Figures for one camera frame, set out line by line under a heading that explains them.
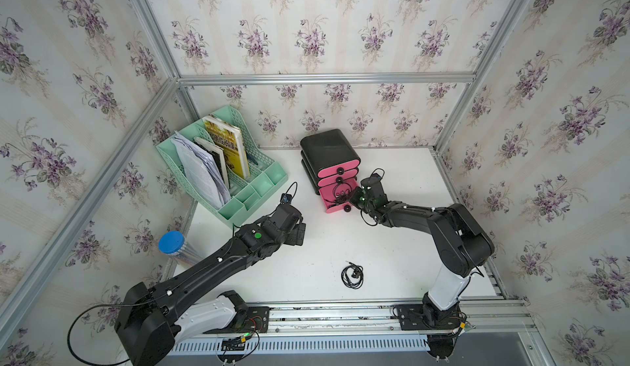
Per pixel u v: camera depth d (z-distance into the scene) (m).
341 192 0.99
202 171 0.78
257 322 0.72
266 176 1.01
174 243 0.69
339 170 0.93
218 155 0.91
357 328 0.73
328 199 0.99
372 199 0.75
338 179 0.96
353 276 0.82
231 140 0.91
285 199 0.70
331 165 0.91
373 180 0.76
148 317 0.38
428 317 0.65
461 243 0.49
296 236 0.70
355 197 0.86
